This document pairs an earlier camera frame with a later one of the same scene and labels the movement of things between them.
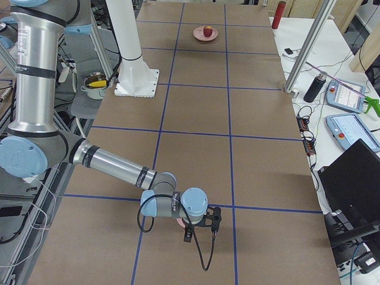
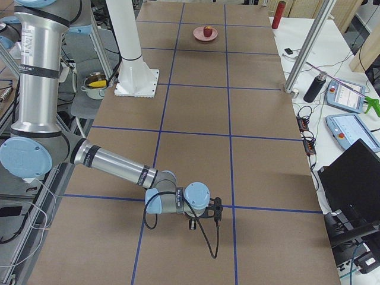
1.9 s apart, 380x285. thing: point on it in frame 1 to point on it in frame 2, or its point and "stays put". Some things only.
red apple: x=208 y=31 stays put
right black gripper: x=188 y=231 to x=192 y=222
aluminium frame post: x=310 y=44 stays put
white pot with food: x=95 y=85 stays put
